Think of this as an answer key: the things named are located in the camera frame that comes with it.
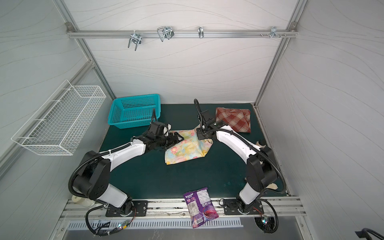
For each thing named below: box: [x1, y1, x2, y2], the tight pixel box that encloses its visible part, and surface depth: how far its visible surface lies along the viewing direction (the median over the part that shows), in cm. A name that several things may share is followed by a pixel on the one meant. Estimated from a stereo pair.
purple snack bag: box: [183, 187, 219, 229], surface depth 74 cm
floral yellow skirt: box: [164, 128, 214, 165], surface depth 93 cm
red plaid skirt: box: [215, 107, 251, 133], surface depth 113 cm
